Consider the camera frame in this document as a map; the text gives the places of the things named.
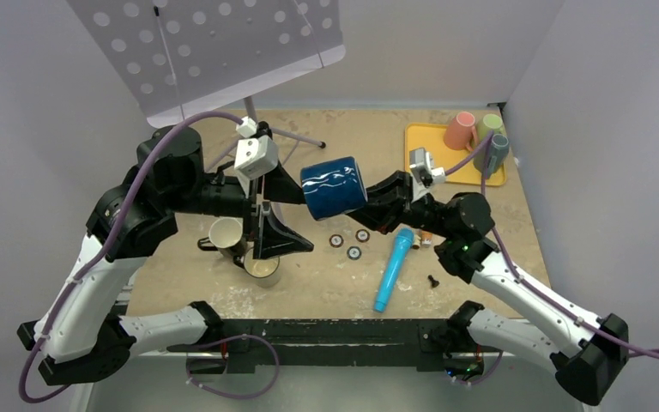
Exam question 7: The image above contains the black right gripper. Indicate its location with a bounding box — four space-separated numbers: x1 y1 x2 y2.
336 171 455 239

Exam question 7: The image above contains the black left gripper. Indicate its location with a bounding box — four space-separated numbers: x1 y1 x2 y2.
165 154 313 257

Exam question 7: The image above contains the black ceramic mug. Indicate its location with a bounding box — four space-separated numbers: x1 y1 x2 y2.
196 217 248 258

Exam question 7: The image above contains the cream ceramic mug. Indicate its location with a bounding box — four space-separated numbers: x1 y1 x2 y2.
243 248 281 288

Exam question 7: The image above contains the dark blue ceramic mug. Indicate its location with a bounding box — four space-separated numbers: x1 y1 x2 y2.
299 156 368 221

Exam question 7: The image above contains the pink ceramic mug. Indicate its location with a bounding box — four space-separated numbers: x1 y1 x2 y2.
443 111 478 151

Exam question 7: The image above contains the grey ceramic mug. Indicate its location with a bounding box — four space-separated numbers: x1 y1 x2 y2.
473 132 510 179

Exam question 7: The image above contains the light green ceramic mug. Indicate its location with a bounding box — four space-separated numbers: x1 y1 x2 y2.
475 113 507 142

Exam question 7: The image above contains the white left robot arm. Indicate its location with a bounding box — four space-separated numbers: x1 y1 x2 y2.
17 122 314 388

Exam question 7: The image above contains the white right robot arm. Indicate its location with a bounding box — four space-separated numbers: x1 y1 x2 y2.
347 172 630 406

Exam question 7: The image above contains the blue toy microphone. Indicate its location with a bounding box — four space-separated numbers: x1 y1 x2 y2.
373 227 414 313

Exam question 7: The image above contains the round token upper right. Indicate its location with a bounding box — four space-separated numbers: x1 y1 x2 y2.
355 229 370 243

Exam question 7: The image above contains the round token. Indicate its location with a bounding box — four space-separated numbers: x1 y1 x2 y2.
329 234 344 248
355 229 370 243
346 245 362 260

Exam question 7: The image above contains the small colourful toy figure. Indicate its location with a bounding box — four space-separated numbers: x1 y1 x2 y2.
412 231 433 249

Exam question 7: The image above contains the round token lower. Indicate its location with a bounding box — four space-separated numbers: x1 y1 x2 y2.
346 245 362 260

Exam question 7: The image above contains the round token left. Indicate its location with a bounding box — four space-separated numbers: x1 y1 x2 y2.
329 234 344 248

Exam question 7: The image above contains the black chess pawn lower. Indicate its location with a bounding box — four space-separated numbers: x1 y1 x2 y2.
427 275 440 288

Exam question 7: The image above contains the white perforated music stand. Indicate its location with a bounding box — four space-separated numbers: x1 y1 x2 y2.
70 1 346 128

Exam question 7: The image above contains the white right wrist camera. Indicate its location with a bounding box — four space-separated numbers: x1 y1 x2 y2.
408 148 446 188

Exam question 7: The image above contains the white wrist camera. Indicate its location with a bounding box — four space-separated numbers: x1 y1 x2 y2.
234 116 279 180
408 148 446 188

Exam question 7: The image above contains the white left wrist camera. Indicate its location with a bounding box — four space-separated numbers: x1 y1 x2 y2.
234 116 279 180

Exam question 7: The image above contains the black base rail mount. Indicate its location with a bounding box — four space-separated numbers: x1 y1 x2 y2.
169 318 498 380

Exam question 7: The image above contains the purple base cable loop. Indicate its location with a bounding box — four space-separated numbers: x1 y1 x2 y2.
184 333 281 400

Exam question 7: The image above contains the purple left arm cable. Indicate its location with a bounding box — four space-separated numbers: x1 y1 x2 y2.
17 111 245 405

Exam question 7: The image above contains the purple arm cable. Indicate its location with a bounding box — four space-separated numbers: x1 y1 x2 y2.
444 131 659 363
17 111 245 405

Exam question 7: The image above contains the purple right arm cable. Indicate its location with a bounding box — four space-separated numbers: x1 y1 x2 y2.
444 131 659 363

